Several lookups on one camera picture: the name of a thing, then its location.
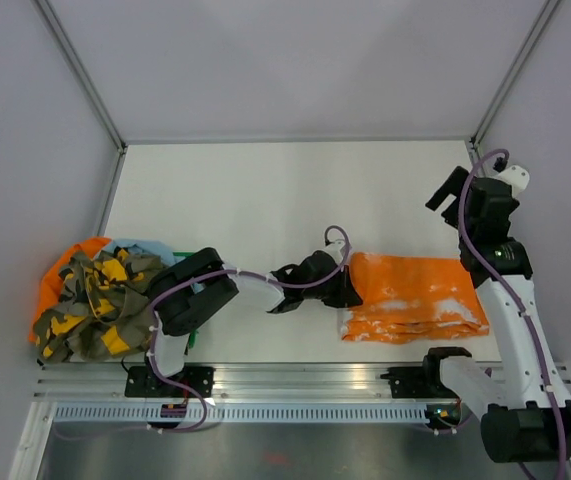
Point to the orange white tie-dye trousers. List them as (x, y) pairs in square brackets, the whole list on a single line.
[(405, 299)]

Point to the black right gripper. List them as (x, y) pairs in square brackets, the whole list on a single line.
[(452, 186)]

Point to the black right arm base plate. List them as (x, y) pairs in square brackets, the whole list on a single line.
[(412, 382)]

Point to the white slotted cable duct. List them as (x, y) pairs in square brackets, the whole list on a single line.
[(413, 413)]

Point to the camouflage trousers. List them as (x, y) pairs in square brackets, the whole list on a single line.
[(126, 330)]

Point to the aluminium mounting rail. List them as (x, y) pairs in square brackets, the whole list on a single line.
[(231, 382)]

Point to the green plastic bin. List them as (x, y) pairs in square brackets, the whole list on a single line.
[(180, 299)]

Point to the aluminium frame post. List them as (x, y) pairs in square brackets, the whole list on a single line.
[(533, 38), (78, 70)]

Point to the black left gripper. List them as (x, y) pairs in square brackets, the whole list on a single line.
[(346, 296)]

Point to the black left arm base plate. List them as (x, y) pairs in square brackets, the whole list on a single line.
[(143, 383)]

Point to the orange garment in pile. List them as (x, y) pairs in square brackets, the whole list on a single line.
[(52, 285)]

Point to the left aluminium frame post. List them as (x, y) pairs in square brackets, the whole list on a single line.
[(78, 70)]

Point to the right aluminium frame post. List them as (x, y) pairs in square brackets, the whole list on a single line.
[(533, 38)]

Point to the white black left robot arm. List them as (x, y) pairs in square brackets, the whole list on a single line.
[(216, 284)]

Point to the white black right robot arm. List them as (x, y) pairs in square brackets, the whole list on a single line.
[(527, 417)]

